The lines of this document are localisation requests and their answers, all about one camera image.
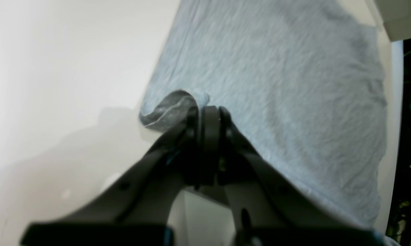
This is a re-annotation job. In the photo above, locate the grey T-shirt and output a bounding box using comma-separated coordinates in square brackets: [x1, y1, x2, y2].
[139, 0, 387, 227]

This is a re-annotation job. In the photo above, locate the grey box at right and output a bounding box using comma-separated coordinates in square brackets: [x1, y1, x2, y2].
[374, 0, 411, 42]

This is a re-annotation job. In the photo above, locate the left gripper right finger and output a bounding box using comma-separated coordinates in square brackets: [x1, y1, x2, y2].
[202, 106, 383, 246]

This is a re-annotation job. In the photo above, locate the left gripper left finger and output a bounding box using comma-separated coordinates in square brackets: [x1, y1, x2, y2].
[21, 108, 201, 246]

